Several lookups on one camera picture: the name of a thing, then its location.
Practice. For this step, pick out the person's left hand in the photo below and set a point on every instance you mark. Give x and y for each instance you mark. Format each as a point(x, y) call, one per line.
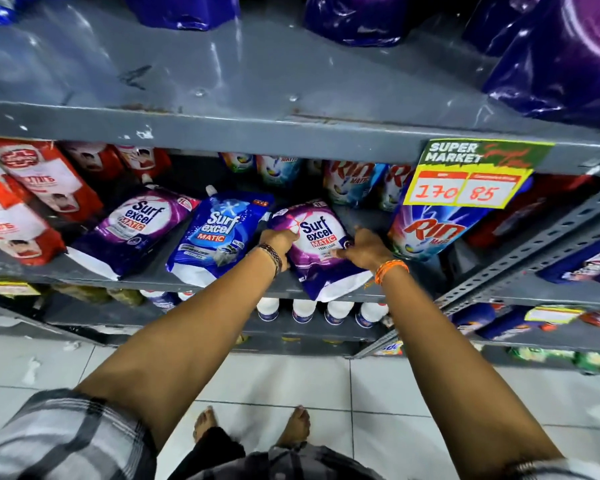
point(276, 240)

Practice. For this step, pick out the person's right hand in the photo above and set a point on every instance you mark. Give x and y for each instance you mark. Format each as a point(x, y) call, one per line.
point(367, 252)

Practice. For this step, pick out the person's right thumb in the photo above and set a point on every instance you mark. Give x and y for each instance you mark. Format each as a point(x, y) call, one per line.
point(345, 253)

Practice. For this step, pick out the person's left fingers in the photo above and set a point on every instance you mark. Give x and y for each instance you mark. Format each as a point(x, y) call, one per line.
point(282, 234)

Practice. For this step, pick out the purple detergent pouch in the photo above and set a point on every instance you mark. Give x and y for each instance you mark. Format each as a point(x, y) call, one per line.
point(320, 239)
point(130, 227)

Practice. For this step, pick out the person's right forearm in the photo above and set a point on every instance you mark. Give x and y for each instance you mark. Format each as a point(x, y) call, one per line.
point(455, 374)

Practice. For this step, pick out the person's left forearm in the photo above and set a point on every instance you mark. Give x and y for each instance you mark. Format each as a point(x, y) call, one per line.
point(180, 344)

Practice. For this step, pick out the small light blue pouch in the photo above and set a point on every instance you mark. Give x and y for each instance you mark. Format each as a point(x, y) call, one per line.
point(277, 169)
point(237, 161)

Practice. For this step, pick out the blue white detergent pouch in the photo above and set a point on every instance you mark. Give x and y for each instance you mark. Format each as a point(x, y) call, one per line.
point(351, 182)
point(394, 187)

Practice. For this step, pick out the large blue detergent pouch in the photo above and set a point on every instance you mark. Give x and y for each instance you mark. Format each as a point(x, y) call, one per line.
point(430, 232)

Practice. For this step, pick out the dark blue packet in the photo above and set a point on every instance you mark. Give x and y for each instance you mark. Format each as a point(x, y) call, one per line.
point(510, 327)
point(472, 317)

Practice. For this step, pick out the grey metal shelf rack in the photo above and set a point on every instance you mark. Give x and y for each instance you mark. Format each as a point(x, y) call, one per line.
point(230, 94)

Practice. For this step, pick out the green yellow price tag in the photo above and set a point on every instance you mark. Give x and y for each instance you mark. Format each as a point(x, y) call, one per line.
point(472, 174)

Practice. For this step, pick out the red soap refill pouch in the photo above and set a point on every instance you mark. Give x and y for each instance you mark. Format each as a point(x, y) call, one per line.
point(45, 174)
point(15, 229)
point(142, 158)
point(94, 159)

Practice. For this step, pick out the person's right foot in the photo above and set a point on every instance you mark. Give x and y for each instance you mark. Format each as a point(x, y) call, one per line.
point(295, 427)

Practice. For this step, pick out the person's foot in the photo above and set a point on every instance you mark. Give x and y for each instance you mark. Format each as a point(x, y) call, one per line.
point(295, 427)
point(205, 422)

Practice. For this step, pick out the grey slotted shelf rack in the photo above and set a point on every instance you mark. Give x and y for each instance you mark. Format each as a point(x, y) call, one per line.
point(530, 244)

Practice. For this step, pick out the olive green packet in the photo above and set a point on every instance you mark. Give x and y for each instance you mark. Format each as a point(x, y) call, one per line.
point(97, 293)

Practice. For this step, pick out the person's left foot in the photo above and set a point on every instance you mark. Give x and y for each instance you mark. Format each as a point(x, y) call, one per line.
point(205, 422)

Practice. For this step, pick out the yellow shelf label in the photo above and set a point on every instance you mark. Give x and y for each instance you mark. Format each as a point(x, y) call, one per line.
point(7, 287)
point(554, 314)

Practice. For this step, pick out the black shorts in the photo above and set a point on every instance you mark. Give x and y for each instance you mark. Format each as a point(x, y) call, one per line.
point(212, 452)

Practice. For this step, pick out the shiny purple bag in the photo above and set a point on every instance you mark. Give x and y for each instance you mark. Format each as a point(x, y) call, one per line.
point(490, 19)
point(565, 59)
point(182, 9)
point(360, 17)

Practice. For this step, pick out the blue packet with label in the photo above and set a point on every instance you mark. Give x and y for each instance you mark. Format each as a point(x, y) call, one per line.
point(587, 264)

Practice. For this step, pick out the grey plaid shirt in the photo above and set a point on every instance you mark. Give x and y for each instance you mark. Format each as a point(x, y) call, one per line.
point(65, 439)

